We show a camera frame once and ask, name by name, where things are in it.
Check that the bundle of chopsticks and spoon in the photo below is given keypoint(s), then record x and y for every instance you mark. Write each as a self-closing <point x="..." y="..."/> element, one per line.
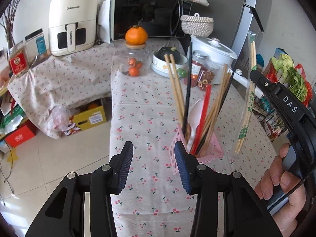
<point x="216" y="97"/>

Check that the white plastic spoon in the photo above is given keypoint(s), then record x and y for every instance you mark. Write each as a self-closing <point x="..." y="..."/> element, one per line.
<point x="196" y="113"/>

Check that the yellow cardboard box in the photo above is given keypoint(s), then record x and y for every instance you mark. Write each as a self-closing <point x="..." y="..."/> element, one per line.
<point x="93" y="117"/>

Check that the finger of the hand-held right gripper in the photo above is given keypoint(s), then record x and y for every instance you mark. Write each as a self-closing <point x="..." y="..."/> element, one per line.
<point x="261" y="80"/>

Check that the jar of dried fruit rings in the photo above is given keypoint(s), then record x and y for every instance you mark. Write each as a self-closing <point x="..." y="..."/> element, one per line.
<point x="207" y="76"/>

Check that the small tangerine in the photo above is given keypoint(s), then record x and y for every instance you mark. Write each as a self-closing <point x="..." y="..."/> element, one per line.
<point x="134" y="71"/>
<point x="132" y="62"/>

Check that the blue packet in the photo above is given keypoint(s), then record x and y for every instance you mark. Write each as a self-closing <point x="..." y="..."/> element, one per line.
<point x="280" y="53"/>

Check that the red label jar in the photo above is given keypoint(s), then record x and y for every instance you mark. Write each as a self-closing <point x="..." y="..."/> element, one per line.
<point x="18" y="63"/>

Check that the red chopstick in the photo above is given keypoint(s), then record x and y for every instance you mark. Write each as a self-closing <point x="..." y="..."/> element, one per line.
<point x="203" y="113"/>

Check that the cream air fryer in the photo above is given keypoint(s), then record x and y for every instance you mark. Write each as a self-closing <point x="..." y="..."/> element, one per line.
<point x="74" y="12"/>

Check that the black lid clear jar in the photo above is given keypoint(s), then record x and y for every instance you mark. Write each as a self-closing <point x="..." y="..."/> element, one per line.
<point x="39" y="45"/>

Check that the pink perforated utensil holder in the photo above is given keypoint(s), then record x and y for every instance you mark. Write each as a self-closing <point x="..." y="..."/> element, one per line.
<point x="214" y="148"/>

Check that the large orange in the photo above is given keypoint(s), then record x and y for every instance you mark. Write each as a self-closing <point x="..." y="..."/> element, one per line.
<point x="135" y="35"/>

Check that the black chopstick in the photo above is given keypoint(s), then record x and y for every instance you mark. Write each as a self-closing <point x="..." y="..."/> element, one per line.
<point x="226" y="88"/>
<point x="187" y="86"/>

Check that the leafy greens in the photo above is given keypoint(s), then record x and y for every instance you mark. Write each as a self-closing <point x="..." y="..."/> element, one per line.
<point x="293" y="79"/>

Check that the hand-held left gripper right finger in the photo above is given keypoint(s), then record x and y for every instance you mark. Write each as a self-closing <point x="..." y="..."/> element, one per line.
<point x="182" y="167"/>

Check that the jar of red dried fruit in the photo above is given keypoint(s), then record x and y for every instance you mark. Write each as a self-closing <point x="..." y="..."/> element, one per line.
<point x="196" y="69"/>

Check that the black microwave oven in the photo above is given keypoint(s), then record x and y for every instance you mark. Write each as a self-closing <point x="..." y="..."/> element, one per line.
<point x="148" y="12"/>

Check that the wooden chopstick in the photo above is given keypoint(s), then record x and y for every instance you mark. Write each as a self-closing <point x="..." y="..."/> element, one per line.
<point x="175" y="91"/>
<point x="179" y="91"/>
<point x="220" y="93"/>

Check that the clear plastic bag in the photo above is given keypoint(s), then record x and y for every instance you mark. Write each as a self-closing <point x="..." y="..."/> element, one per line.
<point x="59" y="118"/>

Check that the woven basket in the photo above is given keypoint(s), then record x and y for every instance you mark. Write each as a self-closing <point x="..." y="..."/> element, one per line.
<point x="197" y="26"/>

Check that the red cardboard box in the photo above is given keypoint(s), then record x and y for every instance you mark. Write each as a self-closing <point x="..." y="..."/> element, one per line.
<point x="19" y="137"/>

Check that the dark green squash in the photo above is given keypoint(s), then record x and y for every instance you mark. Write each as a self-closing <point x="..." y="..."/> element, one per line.
<point x="165" y="53"/>

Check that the white cloth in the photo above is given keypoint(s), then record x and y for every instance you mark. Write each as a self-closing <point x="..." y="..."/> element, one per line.
<point x="105" y="22"/>

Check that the white cooking pot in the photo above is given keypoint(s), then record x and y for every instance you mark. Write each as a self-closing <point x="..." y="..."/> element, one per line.
<point x="217" y="51"/>

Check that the red plastic bag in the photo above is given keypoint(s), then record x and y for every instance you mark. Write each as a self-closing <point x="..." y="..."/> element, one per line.
<point x="307" y="86"/>

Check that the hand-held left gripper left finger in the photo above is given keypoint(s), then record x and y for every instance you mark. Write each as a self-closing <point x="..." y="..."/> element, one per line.
<point x="124" y="167"/>

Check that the bare twigs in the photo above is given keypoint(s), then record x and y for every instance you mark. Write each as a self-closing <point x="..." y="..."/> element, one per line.
<point x="9" y="22"/>

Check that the cherry printed tablecloth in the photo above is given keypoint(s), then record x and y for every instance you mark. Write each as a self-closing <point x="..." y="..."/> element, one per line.
<point x="143" y="98"/>

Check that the bamboo chopsticks packet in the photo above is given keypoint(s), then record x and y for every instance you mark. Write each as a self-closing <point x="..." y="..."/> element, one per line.
<point x="249" y="108"/>

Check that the colourful snack packet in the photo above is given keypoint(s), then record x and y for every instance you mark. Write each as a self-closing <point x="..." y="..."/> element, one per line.
<point x="71" y="129"/>

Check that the green lime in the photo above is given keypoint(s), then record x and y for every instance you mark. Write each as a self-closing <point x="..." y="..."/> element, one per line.
<point x="182" y="73"/>

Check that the white ceramic bowl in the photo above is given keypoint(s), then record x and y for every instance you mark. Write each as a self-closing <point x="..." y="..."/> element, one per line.
<point x="160" y="68"/>

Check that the person's right hand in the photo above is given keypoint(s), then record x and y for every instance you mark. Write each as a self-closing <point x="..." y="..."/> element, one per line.
<point x="293" y="202"/>

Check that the grey refrigerator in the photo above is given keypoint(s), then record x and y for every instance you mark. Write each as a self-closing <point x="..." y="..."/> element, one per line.
<point x="261" y="0"/>

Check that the clear glass jar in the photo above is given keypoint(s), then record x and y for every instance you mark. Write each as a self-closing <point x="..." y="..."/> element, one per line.
<point x="134" y="54"/>

